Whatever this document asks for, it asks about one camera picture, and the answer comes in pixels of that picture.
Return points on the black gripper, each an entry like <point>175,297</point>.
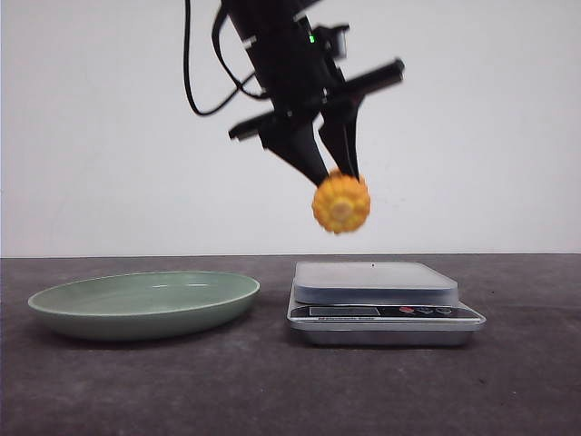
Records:
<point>297,76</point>

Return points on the yellow corn cob piece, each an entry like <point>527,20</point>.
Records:
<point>341,204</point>

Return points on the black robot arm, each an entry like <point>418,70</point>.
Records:
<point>248,17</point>

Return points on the silver digital kitchen scale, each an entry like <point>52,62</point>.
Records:
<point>379,303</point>

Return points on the light green plate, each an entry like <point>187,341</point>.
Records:
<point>144,305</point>

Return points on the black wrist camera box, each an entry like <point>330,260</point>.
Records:
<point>332,40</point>

